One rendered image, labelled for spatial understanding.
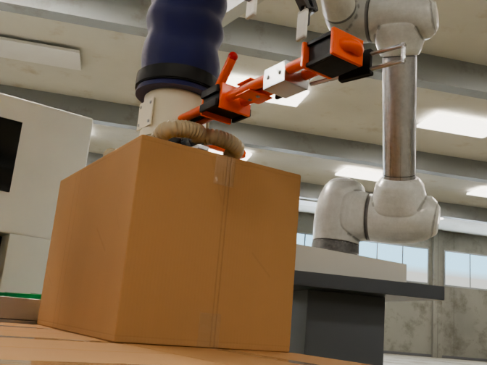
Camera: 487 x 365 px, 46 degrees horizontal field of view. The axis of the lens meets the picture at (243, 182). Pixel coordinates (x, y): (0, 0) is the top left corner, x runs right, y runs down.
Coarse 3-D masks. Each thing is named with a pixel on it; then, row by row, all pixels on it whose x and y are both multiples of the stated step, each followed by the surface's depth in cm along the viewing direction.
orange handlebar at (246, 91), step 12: (348, 48) 98; (360, 48) 99; (300, 60) 106; (288, 72) 109; (312, 72) 109; (240, 84) 122; (252, 84) 118; (228, 96) 125; (240, 96) 122; (252, 96) 121; (264, 96) 121; (204, 120) 141
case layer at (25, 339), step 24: (0, 336) 93; (24, 336) 98; (48, 336) 104; (72, 336) 112; (0, 360) 57; (24, 360) 59; (48, 360) 61; (72, 360) 64; (96, 360) 66; (120, 360) 69; (144, 360) 72; (168, 360) 75; (192, 360) 79; (216, 360) 83; (240, 360) 87; (264, 360) 92; (288, 360) 98; (312, 360) 104; (336, 360) 111
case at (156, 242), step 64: (64, 192) 156; (128, 192) 113; (192, 192) 117; (256, 192) 125; (64, 256) 143; (128, 256) 108; (192, 256) 115; (256, 256) 123; (64, 320) 132; (128, 320) 106; (192, 320) 113; (256, 320) 120
